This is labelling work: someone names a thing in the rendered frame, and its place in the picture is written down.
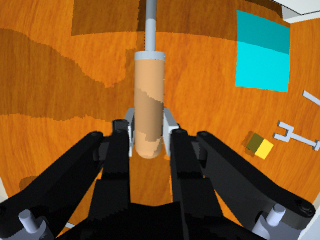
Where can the yellow cube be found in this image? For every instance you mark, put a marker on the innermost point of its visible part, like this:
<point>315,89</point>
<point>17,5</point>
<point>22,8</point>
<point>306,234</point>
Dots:
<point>259,146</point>

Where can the teal square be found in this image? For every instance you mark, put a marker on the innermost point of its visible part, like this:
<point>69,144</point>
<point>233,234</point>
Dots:
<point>263,53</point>

